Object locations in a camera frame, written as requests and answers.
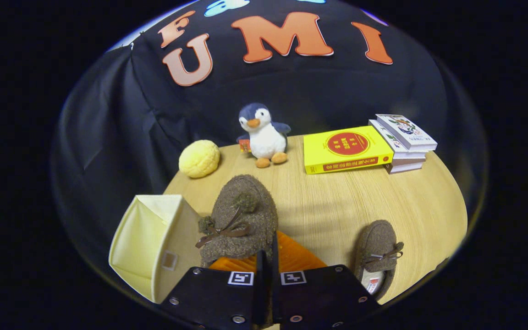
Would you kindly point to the brown fuzzy shoe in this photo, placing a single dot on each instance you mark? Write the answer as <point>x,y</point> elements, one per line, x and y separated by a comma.
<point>245,211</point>
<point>378,243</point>

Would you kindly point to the yellow round plush bun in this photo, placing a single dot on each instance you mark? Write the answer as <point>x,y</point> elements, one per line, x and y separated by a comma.
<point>199,159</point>

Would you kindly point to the penguin plush toy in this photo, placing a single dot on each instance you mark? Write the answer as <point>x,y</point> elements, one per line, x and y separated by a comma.
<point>266,137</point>

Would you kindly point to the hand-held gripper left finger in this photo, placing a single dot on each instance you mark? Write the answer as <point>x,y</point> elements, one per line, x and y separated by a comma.
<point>218,298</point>

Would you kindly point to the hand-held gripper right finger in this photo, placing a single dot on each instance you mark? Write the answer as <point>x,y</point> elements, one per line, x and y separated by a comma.
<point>323,298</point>

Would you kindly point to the yellow book with red circle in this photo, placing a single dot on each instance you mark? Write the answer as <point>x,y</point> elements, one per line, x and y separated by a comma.
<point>346,149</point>

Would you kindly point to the cream fabric storage box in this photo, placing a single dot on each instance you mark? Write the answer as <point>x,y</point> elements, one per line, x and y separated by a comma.
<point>142,243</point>

